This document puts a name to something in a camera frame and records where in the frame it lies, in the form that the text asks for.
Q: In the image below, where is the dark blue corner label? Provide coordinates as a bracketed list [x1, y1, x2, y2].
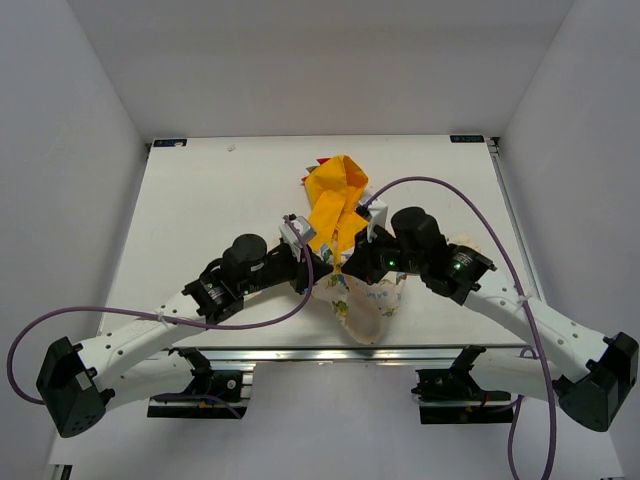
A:
[152, 138, 187, 148]
[449, 134, 485, 144]

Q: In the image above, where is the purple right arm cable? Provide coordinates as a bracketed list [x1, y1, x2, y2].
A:
[358, 175, 558, 480]

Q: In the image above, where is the dark blue corner label left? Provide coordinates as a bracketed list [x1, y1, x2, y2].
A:
[152, 138, 187, 148]

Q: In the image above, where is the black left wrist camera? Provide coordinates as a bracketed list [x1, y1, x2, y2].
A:
[279, 214, 316, 262]

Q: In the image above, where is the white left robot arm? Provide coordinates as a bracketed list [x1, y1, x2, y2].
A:
[36, 234, 333, 438]

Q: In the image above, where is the dark blue corner label right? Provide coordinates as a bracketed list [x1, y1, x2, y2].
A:
[449, 134, 485, 144]

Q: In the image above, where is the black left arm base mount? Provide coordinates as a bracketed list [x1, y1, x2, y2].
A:
[147, 347, 253, 420]

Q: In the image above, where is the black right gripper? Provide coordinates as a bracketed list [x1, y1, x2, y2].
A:
[343, 222, 426, 285]

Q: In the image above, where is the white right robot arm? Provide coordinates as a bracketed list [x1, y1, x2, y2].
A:
[341, 206, 639, 432]

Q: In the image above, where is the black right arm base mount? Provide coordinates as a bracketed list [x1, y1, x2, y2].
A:
[411, 345, 515, 425]

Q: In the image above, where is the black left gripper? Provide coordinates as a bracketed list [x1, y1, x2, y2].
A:
[239, 243, 332, 296]

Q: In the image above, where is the yellow dinosaur print kids jacket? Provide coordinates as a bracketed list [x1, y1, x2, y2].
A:
[298, 154, 484, 346]

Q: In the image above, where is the aluminium right side rail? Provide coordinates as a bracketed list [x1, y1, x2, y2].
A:
[486, 137, 546, 301]

